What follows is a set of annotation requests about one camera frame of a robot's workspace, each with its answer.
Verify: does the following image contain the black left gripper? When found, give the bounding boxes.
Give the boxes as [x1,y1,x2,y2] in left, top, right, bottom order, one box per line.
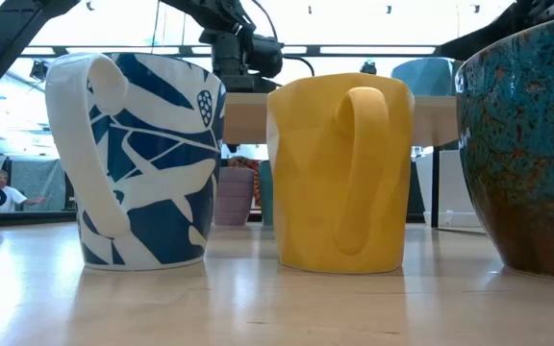
[211,26,285,94]

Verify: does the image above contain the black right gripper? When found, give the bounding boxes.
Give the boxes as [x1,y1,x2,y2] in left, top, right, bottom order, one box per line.
[438,9,518,62]

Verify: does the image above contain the black mug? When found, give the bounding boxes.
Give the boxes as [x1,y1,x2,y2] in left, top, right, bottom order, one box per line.
[454,12,554,283]

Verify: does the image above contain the purple ribbed mug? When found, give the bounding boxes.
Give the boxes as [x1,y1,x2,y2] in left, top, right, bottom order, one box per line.
[213,166,257,227]

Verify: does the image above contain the teal mug with white handle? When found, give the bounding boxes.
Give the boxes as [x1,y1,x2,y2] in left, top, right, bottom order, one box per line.
[257,160,275,227]

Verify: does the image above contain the yellow faceted mug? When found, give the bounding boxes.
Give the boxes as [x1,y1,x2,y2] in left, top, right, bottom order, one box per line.
[265,72,416,275]

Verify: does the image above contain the white mug blue floral print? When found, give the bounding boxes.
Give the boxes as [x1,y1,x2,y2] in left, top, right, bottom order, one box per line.
[44,51,228,272]

